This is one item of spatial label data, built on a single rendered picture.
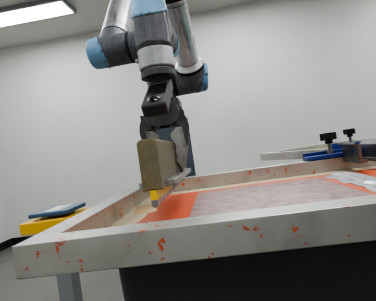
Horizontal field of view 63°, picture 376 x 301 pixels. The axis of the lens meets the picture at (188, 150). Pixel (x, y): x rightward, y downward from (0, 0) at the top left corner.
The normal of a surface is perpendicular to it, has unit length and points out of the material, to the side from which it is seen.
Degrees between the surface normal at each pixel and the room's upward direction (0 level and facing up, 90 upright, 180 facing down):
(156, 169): 89
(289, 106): 90
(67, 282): 90
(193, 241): 90
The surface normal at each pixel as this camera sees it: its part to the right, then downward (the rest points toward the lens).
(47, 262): -0.09, 0.01
